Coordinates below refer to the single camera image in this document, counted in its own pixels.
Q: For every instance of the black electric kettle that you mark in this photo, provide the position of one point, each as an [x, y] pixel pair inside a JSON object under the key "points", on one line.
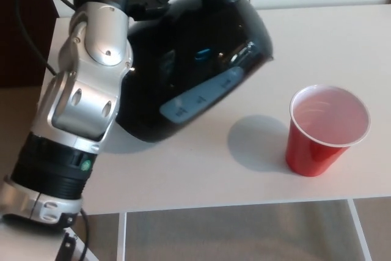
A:
{"points": [[183, 59]]}

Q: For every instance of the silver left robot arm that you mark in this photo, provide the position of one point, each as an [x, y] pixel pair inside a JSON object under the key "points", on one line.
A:
{"points": [[91, 44]]}

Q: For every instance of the red plastic cup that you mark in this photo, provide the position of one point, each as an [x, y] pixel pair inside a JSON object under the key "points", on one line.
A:
{"points": [[311, 157]]}

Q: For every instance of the dark brown door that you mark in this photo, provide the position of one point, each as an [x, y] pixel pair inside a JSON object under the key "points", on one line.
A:
{"points": [[9, 44]]}

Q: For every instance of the white table with metal frame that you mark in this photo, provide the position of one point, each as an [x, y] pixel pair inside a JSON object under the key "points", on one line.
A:
{"points": [[305, 44]]}

